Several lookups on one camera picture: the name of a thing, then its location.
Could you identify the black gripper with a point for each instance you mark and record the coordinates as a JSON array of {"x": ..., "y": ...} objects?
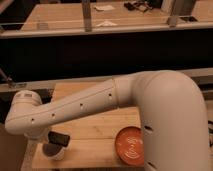
[{"x": 58, "y": 138}]

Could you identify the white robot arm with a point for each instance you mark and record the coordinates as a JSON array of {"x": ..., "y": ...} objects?
[{"x": 173, "y": 115}]

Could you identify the white ceramic cup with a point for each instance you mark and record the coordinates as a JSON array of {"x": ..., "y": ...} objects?
[{"x": 53, "y": 151}]

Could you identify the wooden cutting board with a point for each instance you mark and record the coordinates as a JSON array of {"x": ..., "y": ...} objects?
[{"x": 92, "y": 143}]

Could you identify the orange patterned bowl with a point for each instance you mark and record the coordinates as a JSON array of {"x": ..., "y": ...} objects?
[{"x": 129, "y": 146}]

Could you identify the metal clamp at left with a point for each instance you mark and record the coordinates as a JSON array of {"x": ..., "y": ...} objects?
[{"x": 10, "y": 82}]

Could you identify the crumpled white paper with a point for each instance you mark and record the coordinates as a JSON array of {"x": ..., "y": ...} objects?
[{"x": 106, "y": 24}]

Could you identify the white paper sheet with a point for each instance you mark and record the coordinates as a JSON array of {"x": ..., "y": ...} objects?
[{"x": 104, "y": 8}]

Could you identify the black tools pile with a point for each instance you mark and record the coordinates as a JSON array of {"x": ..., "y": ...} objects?
[{"x": 142, "y": 6}]

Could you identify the metal frame post centre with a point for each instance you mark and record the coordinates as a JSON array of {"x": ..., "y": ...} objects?
[{"x": 87, "y": 15}]

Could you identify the metal frame post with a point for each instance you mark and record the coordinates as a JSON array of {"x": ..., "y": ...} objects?
[
  {"x": 179, "y": 8},
  {"x": 87, "y": 15}
]

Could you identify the metal frame post right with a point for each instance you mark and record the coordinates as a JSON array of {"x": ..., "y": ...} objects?
[{"x": 179, "y": 8}]

